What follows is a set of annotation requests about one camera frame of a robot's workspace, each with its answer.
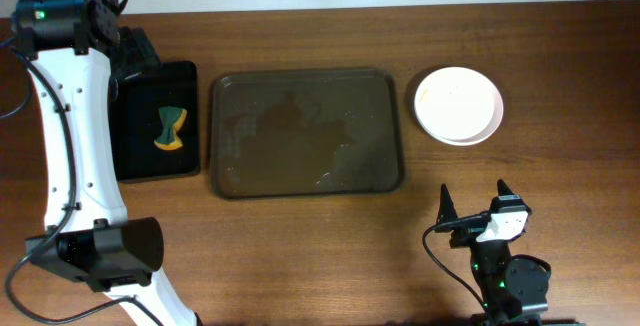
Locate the white plate top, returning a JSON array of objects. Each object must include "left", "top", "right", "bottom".
[{"left": 412, "top": 67, "right": 504, "bottom": 146}]

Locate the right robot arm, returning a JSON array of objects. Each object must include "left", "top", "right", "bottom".
[{"left": 422, "top": 180, "right": 552, "bottom": 326}]

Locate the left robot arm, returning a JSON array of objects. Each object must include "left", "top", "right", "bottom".
[{"left": 13, "top": 0, "right": 201, "bottom": 325}]

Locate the brown plastic serving tray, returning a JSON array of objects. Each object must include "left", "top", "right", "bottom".
[{"left": 209, "top": 67, "right": 405, "bottom": 200}]

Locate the yellow green sponge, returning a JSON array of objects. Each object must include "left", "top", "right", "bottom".
[{"left": 154, "top": 106, "right": 188, "bottom": 151}]

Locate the black rectangular tray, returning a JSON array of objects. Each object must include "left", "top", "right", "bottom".
[{"left": 109, "top": 61, "right": 200, "bottom": 183}]

